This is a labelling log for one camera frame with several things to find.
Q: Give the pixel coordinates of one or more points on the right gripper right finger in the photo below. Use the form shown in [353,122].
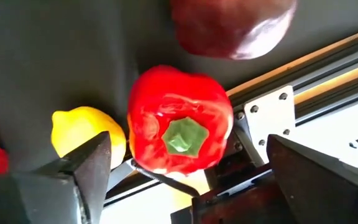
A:
[328,193]

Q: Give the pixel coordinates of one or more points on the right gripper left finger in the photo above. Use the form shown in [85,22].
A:
[48,199]

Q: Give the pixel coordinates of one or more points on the yellow lemon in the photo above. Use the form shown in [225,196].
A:
[79,124]

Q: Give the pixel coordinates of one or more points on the red apple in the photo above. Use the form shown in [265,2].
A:
[225,28]

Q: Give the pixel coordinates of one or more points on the white metal corner bracket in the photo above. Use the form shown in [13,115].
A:
[269,118]

